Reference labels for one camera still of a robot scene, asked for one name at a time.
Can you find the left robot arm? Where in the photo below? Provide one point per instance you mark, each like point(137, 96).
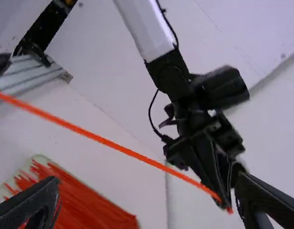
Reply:
point(151, 31)

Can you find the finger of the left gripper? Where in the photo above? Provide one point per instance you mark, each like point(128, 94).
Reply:
point(206, 164)
point(225, 176)

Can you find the silver rails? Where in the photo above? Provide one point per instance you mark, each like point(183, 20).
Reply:
point(30, 71)

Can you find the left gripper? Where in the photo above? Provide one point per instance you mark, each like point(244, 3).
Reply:
point(220, 88)

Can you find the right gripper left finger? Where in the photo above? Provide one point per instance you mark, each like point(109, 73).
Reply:
point(23, 202)

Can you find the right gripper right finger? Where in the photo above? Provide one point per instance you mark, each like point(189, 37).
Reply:
point(268, 205)

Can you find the white dish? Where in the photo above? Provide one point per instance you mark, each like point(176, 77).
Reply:
point(189, 211)

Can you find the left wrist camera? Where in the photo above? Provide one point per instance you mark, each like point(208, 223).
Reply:
point(177, 155)

